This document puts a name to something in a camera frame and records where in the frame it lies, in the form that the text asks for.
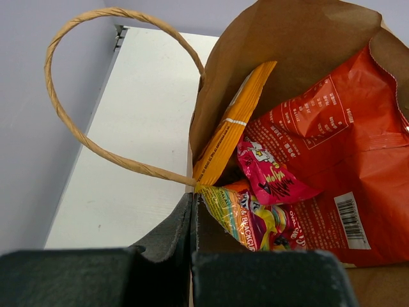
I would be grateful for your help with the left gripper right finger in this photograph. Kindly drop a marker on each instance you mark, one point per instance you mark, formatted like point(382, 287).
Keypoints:
point(224, 273)

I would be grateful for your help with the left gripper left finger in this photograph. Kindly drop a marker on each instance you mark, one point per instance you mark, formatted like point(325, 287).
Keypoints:
point(154, 271)

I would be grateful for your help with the colourful fruit candy packet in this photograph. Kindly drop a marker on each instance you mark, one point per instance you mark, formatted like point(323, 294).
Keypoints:
point(255, 226)

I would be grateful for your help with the small pink candy packet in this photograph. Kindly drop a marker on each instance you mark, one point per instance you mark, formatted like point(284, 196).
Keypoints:
point(270, 180)

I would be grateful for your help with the orange Kettle chips bag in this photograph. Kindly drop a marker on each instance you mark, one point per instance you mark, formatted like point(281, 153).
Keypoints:
point(220, 148)

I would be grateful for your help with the cassava chips bag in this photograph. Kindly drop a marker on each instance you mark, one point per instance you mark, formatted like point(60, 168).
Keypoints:
point(347, 137)

